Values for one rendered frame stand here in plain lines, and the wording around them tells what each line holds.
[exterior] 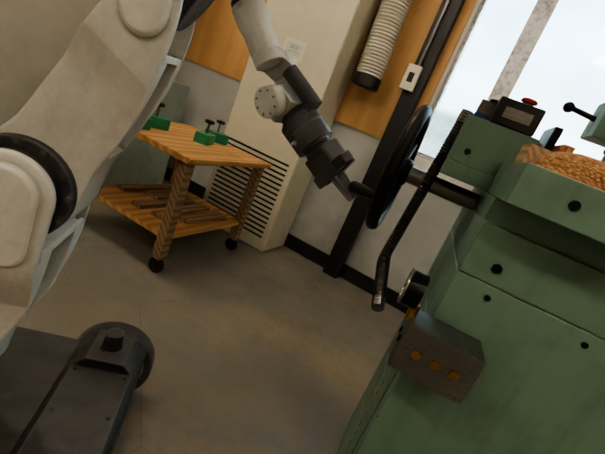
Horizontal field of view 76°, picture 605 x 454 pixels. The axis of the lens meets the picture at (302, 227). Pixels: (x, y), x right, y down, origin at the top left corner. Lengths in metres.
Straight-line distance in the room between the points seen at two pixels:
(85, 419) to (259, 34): 0.81
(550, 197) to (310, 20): 1.85
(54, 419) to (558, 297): 0.88
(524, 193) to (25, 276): 0.69
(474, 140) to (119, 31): 0.62
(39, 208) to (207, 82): 2.40
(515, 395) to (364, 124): 1.83
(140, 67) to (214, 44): 2.40
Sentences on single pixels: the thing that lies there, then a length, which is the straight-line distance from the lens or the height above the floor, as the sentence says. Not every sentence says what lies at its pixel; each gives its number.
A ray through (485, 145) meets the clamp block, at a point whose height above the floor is 0.92.
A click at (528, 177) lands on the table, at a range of 0.60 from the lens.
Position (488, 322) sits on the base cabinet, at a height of 0.65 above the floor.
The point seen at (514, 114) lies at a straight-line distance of 0.83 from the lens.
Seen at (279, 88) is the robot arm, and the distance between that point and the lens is 0.83.
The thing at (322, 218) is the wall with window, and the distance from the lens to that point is 2.43.
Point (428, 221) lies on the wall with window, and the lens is 2.28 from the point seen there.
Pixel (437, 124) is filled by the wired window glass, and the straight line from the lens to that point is 2.36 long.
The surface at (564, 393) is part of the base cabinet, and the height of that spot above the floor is 0.61.
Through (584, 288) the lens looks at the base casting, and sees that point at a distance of 0.72.
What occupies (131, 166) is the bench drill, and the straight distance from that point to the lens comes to 2.70.
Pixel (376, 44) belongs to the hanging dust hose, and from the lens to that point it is 2.25.
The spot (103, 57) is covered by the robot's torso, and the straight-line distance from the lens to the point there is 0.56.
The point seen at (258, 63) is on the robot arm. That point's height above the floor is 0.90.
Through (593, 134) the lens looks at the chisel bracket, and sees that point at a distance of 0.89.
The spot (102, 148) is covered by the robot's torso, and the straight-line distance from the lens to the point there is 0.60.
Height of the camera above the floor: 0.85
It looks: 16 degrees down
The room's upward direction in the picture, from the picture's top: 22 degrees clockwise
